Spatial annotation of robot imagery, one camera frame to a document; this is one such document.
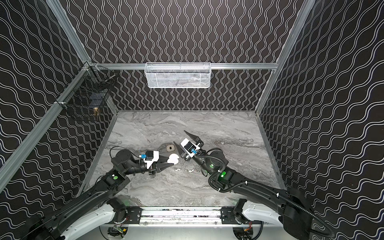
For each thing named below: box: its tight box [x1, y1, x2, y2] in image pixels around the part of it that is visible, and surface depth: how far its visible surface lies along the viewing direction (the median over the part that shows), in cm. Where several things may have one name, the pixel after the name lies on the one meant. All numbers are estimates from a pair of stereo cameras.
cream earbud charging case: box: [166, 145, 175, 152], surface depth 100 cm
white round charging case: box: [167, 153, 180, 165], surface depth 65 cm
